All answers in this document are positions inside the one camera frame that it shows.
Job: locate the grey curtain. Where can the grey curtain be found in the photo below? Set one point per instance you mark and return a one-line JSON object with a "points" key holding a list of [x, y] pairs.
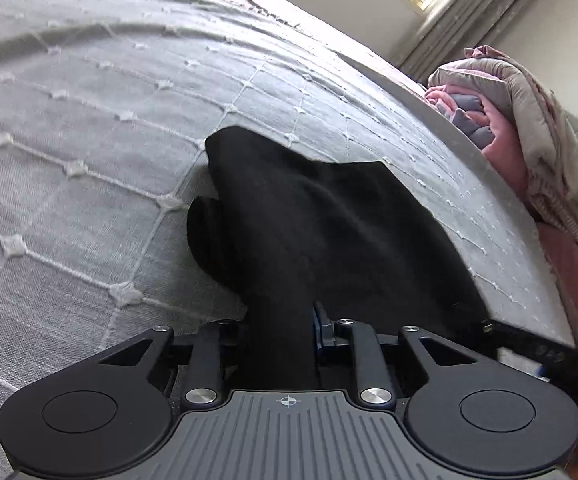
{"points": [[454, 27]]}

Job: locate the pink blanket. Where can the pink blanket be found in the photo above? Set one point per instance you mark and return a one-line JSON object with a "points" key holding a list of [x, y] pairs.
{"points": [[497, 139]]}

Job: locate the beige folded quilt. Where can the beige folded quilt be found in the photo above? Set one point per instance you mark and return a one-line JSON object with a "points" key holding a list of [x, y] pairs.
{"points": [[548, 142]]}

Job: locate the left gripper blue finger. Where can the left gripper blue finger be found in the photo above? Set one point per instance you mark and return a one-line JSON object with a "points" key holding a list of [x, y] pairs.
{"points": [[325, 335]]}

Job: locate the black pants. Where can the black pants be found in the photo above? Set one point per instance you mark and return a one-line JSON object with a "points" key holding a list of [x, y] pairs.
{"points": [[286, 233]]}

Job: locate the grey quilted bedspread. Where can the grey quilted bedspread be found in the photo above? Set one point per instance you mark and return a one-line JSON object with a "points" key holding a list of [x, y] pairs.
{"points": [[105, 106]]}

